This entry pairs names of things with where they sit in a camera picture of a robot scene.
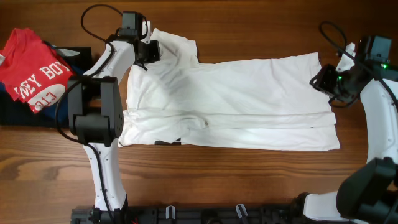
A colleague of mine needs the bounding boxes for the white t-shirt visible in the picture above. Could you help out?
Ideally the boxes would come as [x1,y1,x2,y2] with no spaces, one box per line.
[119,30,340,151]

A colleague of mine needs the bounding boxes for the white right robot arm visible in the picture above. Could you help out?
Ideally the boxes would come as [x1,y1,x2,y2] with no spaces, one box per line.
[303,35,397,223]

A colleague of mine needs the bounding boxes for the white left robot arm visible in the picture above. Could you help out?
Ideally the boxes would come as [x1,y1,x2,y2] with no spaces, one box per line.
[67,11,160,223]

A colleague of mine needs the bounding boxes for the red printed t-shirt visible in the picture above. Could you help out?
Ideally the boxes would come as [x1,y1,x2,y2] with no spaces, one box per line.
[1,28,73,113]

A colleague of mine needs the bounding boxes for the black folded t-shirt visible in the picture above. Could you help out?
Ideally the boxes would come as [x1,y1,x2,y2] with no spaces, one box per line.
[1,47,93,128]

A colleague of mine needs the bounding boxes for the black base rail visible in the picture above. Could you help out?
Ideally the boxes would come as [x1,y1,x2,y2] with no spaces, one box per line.
[70,203,305,224]

